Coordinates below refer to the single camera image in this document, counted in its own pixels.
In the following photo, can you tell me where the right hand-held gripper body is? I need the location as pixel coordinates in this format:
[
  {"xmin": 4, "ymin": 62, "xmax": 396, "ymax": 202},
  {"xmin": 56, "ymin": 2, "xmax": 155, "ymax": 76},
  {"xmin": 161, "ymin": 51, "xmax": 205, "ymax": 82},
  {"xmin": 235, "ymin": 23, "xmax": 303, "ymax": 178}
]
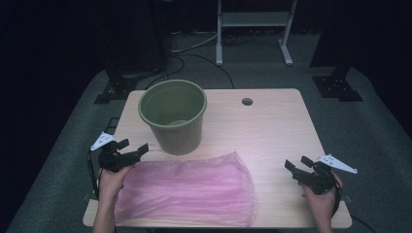
[{"xmin": 292, "ymin": 153, "xmax": 359, "ymax": 196}]

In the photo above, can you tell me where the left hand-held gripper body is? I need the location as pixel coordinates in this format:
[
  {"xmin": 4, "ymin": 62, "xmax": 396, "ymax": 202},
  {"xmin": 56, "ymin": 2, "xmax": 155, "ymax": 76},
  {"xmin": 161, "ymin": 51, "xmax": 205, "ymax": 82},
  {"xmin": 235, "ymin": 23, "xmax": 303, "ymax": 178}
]
[{"xmin": 89, "ymin": 131, "xmax": 141, "ymax": 174}]

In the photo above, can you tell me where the green plastic bucket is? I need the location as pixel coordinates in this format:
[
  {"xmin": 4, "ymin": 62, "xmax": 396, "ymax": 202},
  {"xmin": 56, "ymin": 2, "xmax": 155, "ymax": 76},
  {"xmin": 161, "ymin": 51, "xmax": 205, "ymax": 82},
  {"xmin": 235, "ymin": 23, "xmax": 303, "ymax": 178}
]
[{"xmin": 138, "ymin": 79, "xmax": 208, "ymax": 156}]

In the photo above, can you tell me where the pink plastic bag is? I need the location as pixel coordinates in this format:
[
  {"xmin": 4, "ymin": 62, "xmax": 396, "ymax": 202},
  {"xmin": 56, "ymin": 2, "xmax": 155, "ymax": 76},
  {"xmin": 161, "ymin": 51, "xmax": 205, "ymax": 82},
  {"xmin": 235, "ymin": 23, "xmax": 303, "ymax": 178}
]
[{"xmin": 115, "ymin": 150, "xmax": 258, "ymax": 228}]

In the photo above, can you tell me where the person's right hand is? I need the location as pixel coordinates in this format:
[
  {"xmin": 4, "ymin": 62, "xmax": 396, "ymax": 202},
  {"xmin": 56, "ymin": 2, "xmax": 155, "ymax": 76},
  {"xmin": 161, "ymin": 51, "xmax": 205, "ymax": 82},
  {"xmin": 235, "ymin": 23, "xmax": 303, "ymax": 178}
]
[{"xmin": 302, "ymin": 172, "xmax": 343, "ymax": 221}]

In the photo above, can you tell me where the person's left hand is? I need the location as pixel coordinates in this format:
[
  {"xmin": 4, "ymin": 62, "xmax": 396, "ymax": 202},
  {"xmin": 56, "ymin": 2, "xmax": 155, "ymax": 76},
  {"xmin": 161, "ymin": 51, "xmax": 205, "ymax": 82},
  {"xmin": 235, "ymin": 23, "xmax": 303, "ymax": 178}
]
[{"xmin": 98, "ymin": 165, "xmax": 135, "ymax": 206}]

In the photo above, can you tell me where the black stand base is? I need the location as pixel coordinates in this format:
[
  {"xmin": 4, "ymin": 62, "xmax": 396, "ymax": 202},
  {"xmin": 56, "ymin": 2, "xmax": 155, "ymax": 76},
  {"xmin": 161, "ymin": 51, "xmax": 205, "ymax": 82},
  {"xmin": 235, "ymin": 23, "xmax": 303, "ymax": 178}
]
[
  {"xmin": 312, "ymin": 65, "xmax": 364, "ymax": 103},
  {"xmin": 93, "ymin": 68, "xmax": 139, "ymax": 105}
]

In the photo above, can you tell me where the white metal stand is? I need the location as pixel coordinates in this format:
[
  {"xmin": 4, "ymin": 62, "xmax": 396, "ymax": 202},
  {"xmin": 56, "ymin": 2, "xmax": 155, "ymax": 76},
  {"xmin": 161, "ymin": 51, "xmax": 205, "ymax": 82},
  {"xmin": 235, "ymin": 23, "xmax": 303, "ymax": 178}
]
[{"xmin": 215, "ymin": 0, "xmax": 298, "ymax": 67}]

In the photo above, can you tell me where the black bracket at table edge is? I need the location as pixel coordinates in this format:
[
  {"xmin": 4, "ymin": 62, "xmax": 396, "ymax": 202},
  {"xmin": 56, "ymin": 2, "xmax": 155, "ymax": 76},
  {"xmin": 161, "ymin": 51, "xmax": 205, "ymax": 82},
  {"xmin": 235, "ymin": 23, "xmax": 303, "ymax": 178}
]
[{"xmin": 104, "ymin": 116, "xmax": 121, "ymax": 136}]

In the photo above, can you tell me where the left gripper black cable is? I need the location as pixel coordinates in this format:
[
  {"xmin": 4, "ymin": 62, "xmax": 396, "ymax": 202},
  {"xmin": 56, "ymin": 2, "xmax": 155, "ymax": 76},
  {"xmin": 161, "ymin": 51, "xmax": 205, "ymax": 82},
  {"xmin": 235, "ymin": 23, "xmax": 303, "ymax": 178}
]
[{"xmin": 86, "ymin": 150, "xmax": 101, "ymax": 199}]

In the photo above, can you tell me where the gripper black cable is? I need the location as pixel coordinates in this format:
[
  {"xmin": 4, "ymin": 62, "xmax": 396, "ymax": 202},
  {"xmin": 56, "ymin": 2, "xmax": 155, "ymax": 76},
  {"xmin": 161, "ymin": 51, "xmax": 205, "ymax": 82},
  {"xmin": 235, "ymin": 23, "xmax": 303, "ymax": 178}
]
[
  {"xmin": 86, "ymin": 150, "xmax": 101, "ymax": 199},
  {"xmin": 332, "ymin": 179, "xmax": 378, "ymax": 233}
]

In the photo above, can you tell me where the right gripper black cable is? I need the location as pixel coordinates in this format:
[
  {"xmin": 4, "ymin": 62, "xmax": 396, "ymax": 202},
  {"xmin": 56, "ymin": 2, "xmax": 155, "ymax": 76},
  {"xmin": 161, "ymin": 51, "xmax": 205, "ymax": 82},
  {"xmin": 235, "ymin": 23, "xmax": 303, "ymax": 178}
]
[{"xmin": 332, "ymin": 179, "xmax": 378, "ymax": 233}]

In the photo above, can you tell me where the black floor cable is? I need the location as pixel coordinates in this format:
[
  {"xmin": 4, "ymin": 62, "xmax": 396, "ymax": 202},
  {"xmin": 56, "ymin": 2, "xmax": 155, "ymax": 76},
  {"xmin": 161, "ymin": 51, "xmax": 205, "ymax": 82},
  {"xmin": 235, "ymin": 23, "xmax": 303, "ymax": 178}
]
[{"xmin": 145, "ymin": 52, "xmax": 236, "ymax": 90}]

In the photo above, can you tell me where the grey floor cable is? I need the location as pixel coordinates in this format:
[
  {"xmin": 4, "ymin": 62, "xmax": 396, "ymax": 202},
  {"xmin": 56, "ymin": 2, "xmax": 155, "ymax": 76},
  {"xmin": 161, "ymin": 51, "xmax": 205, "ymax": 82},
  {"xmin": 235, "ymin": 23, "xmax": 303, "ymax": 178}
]
[{"xmin": 170, "ymin": 31, "xmax": 219, "ymax": 54}]

